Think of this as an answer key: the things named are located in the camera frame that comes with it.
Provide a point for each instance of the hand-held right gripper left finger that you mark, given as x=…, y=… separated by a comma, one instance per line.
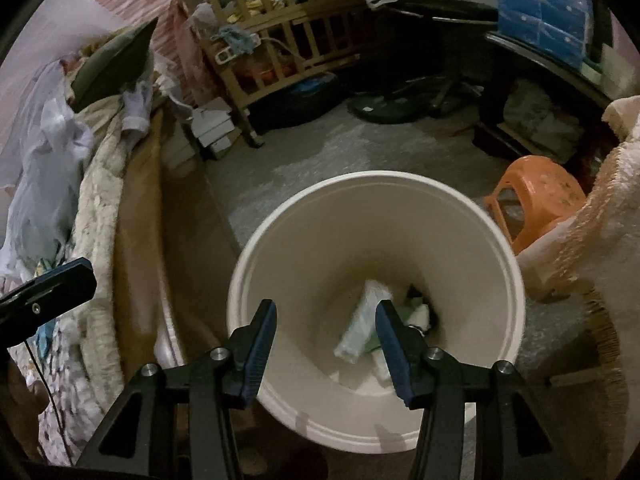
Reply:
x=257, y=350

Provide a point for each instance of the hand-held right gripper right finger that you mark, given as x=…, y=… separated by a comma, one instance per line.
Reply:
x=395, y=355

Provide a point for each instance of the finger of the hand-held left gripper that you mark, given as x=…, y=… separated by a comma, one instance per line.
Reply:
x=60, y=290

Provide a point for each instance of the small white tissue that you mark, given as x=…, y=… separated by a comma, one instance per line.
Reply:
x=420, y=317

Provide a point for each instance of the white and green plastic bag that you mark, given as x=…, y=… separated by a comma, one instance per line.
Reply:
x=357, y=330

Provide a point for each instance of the white plastic bucket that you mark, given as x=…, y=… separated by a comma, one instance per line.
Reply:
x=350, y=240

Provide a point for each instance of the white thin cloth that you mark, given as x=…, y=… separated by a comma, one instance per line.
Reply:
x=40, y=160

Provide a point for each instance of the white cardboard boxes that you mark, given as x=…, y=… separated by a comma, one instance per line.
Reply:
x=212, y=125

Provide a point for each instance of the green pillow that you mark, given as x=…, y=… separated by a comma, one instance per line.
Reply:
x=110, y=70

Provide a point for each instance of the beige fleece blanket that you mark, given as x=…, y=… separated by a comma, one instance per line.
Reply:
x=590, y=240

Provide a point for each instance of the orange plastic stool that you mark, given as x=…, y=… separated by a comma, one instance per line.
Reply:
x=540, y=180

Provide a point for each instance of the black floor fan base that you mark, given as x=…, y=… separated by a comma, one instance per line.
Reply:
x=385, y=105

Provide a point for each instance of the black bag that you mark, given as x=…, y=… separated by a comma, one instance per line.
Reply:
x=300, y=100

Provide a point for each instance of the pink plastic bag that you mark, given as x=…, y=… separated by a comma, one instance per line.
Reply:
x=192, y=70

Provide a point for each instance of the black desk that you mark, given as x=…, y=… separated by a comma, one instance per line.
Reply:
x=540, y=67

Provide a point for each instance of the wooden baby crib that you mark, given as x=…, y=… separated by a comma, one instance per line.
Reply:
x=310, y=25

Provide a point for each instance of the blue plastic pack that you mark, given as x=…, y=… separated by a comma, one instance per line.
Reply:
x=540, y=5

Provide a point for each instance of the wooden bed frame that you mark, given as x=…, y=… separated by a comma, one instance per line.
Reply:
x=150, y=240

